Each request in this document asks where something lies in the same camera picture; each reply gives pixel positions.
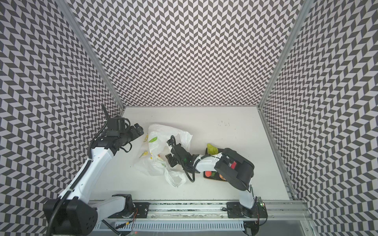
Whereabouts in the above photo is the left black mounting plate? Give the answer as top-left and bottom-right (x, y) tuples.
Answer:
(130, 202), (150, 219)

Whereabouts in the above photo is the green pear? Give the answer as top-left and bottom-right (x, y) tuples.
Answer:
(207, 143), (219, 155)

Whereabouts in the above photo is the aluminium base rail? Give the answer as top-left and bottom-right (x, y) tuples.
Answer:
(88, 200), (314, 222)

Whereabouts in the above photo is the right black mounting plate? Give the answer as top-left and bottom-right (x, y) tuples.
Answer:
(225, 202), (268, 219)

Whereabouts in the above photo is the black square tray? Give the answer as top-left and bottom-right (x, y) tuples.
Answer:
(203, 148), (226, 182)

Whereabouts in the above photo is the white plastic bag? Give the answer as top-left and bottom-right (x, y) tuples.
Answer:
(133, 124), (193, 188)

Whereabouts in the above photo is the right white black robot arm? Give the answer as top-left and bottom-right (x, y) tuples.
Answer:
(165, 142), (259, 218)

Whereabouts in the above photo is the white vent grille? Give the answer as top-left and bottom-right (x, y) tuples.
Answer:
(108, 220), (245, 232)

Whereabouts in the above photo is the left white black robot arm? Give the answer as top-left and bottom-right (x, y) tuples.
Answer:
(43, 116), (144, 236)

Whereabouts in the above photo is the red apple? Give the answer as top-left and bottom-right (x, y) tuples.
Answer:
(230, 162), (237, 169)

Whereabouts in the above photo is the black mounting plate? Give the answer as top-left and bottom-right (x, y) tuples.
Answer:
(225, 202), (268, 219)
(130, 202), (150, 219)

